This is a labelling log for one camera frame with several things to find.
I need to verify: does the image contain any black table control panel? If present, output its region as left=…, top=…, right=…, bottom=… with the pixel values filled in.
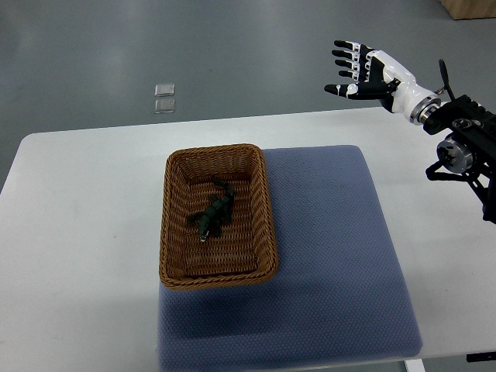
left=466, top=352, right=496, bottom=363

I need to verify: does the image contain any blue grey fabric mat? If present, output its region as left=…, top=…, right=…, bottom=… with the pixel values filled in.
left=157, top=146, right=422, bottom=371

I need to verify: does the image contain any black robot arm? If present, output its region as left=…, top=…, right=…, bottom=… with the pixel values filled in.
left=417, top=60, right=495, bottom=223

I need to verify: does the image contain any brown wicker basket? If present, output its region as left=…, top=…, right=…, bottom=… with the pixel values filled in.
left=159, top=144, right=278, bottom=290

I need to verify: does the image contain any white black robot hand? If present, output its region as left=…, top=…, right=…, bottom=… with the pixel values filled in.
left=324, top=40, right=441, bottom=125

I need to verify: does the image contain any wooden box corner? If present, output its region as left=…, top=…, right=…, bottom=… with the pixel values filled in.
left=440, top=0, right=495, bottom=20

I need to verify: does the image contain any dark toy crocodile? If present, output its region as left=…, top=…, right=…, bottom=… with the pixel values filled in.
left=187, top=180, right=235, bottom=243

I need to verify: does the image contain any clear floor plate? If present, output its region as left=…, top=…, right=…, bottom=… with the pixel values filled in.
left=154, top=83, right=175, bottom=97
left=154, top=98, right=175, bottom=114

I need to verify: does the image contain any upper clear floor plate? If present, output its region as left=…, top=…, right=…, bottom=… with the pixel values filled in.
left=154, top=83, right=175, bottom=97

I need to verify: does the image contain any lower clear floor plate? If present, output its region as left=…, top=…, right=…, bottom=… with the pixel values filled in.
left=154, top=98, right=175, bottom=114

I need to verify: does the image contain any white table leg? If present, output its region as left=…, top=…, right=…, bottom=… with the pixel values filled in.
left=404, top=359, right=426, bottom=372

